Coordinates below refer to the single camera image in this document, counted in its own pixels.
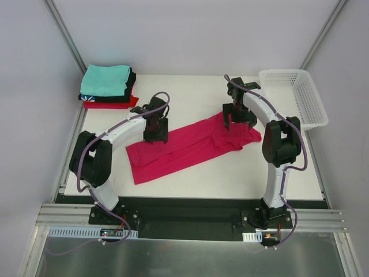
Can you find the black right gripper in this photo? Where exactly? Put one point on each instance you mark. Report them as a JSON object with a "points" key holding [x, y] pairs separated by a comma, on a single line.
{"points": [[239, 116]]}

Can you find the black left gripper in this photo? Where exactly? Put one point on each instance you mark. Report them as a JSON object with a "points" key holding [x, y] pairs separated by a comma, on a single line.
{"points": [[156, 135]]}

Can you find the pink t shirt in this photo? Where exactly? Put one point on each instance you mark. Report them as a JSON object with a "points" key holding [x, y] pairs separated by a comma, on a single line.
{"points": [[188, 146]]}

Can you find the white plastic laundry basket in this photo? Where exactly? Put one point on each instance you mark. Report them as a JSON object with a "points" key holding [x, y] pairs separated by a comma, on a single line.
{"points": [[293, 93]]}

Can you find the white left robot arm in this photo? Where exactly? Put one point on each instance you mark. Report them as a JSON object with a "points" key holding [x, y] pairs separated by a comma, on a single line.
{"points": [[91, 160]]}

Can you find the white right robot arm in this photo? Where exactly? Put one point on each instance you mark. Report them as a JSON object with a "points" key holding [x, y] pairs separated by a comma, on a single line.
{"points": [[282, 144]]}

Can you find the red folded t shirt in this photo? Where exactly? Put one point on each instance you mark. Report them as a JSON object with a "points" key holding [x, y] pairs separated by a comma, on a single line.
{"points": [[97, 105]]}

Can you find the black folded t shirt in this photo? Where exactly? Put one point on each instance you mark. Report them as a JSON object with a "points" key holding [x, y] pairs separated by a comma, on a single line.
{"points": [[125, 98]]}

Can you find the teal folded t shirt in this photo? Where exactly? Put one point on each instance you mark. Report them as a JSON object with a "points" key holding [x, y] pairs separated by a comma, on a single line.
{"points": [[105, 81]]}

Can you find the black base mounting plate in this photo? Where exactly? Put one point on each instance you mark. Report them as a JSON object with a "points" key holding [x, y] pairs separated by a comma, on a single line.
{"points": [[193, 219]]}

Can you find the right white cable duct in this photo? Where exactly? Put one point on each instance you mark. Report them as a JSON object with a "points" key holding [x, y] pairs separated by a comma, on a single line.
{"points": [[252, 237]]}

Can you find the white cable duct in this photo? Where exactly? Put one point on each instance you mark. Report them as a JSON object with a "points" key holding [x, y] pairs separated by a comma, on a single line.
{"points": [[252, 237], [91, 232]]}

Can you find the aluminium frame rail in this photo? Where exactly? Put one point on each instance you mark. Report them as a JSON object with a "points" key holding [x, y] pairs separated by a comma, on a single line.
{"points": [[77, 215]]}

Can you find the right aluminium corner post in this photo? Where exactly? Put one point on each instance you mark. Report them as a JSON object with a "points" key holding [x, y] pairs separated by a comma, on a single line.
{"points": [[323, 33]]}

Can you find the aluminium corner post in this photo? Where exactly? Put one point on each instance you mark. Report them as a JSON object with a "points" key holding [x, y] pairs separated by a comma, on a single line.
{"points": [[65, 34], [323, 33]]}

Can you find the left white cable duct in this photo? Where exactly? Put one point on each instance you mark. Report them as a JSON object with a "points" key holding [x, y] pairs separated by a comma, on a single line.
{"points": [[91, 232]]}

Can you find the left aluminium corner post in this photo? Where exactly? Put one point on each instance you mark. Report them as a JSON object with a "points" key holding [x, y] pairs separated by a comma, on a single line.
{"points": [[65, 34]]}

